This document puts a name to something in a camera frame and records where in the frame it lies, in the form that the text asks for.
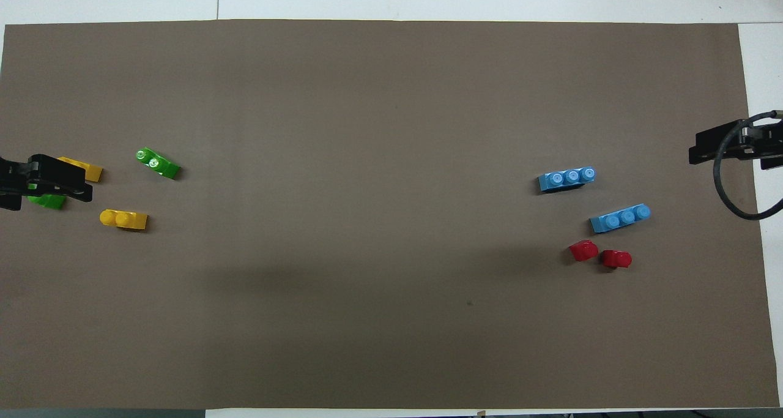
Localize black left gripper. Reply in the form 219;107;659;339
0;154;94;211

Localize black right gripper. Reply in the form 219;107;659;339
689;116;783;165

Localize green two-stud toy block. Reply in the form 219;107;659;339
135;147;182;180
28;192;67;211

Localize blue three-stud toy block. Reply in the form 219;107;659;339
538;166;597;192
590;204;651;234

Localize yellow two-stud toy block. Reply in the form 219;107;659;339
99;209;149;231
58;157;104;182

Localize brown paper table mat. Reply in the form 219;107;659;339
0;19;781;410

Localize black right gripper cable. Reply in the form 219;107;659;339
713;111;783;221

